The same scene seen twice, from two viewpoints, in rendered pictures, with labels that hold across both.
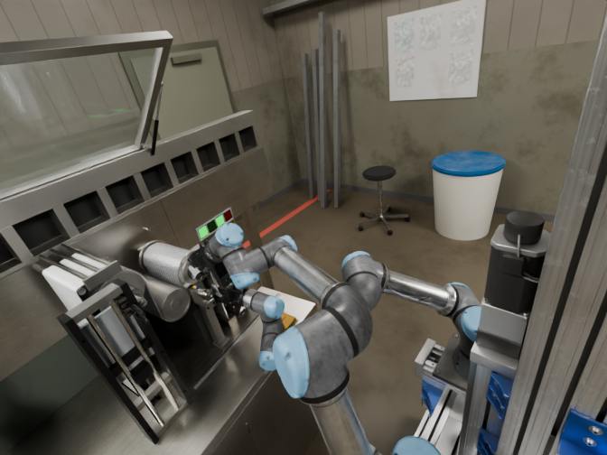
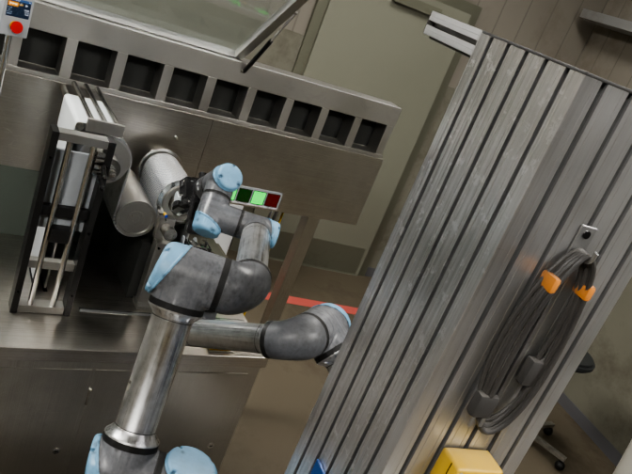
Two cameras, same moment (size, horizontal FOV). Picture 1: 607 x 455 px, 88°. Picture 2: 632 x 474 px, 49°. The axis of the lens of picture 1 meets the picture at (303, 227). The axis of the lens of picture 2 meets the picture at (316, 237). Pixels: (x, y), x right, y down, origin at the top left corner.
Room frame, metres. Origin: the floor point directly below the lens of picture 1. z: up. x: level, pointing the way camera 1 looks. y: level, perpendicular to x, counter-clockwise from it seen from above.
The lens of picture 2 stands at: (-0.71, -0.57, 2.03)
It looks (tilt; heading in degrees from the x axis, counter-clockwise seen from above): 20 degrees down; 18
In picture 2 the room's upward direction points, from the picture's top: 22 degrees clockwise
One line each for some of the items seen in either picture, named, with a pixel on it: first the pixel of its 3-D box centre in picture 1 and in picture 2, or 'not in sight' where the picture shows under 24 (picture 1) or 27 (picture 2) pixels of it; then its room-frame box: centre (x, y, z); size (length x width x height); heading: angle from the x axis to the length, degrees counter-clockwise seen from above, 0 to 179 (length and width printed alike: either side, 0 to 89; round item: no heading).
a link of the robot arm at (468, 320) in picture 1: (479, 330); not in sight; (0.71, -0.52, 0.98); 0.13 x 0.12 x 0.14; 175
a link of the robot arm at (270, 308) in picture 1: (267, 305); not in sight; (0.89, 0.18, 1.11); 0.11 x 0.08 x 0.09; 52
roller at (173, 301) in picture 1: (156, 295); (127, 200); (1.00, 0.61, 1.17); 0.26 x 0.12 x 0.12; 52
